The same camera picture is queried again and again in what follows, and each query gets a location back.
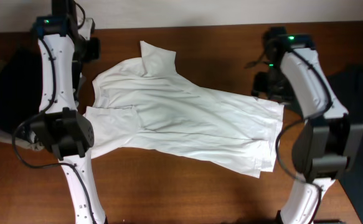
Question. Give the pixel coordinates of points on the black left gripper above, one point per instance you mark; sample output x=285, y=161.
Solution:
x=95, y=54

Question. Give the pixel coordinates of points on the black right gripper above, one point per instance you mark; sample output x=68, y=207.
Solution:
x=281, y=96

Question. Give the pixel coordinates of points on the white t-shirt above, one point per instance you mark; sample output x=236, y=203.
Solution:
x=144, y=103

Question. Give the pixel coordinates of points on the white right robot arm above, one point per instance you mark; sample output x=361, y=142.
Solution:
x=328, y=144

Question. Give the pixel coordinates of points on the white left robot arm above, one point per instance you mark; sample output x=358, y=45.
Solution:
x=59, y=126

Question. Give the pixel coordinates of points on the black folded garment stack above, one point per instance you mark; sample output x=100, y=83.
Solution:
x=20, y=89

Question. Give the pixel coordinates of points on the grey folded cloth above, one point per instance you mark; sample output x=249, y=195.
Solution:
x=7, y=138

